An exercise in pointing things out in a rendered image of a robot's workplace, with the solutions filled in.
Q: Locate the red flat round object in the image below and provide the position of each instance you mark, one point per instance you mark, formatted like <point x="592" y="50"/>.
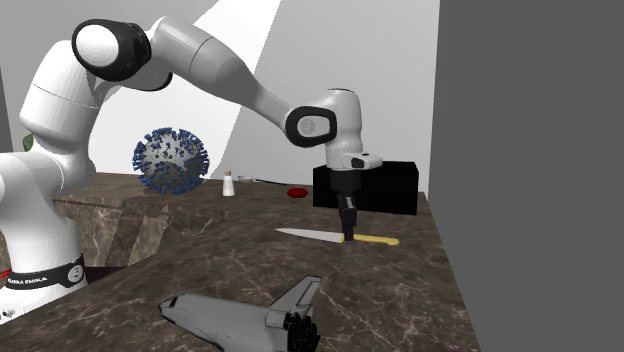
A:
<point x="297" y="193"/>

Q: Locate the white salt shaker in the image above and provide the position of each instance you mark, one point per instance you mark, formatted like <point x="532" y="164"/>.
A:
<point x="228" y="184"/>

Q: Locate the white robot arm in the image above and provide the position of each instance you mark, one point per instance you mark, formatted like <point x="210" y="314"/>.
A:
<point x="204" y="58"/>

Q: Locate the green leaf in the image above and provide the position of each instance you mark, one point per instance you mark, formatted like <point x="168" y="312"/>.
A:
<point x="28" y="142"/>

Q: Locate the blue spiked virus ball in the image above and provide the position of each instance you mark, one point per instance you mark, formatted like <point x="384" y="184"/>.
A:
<point x="170" y="161"/>

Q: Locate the black box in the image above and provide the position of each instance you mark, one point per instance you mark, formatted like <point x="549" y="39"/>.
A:
<point x="390" y="187"/>

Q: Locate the grey space shuttle toy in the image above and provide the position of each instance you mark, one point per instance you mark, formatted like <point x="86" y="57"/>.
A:
<point x="244" y="319"/>

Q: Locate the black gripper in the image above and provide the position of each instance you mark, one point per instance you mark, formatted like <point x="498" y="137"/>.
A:
<point x="345" y="181"/>

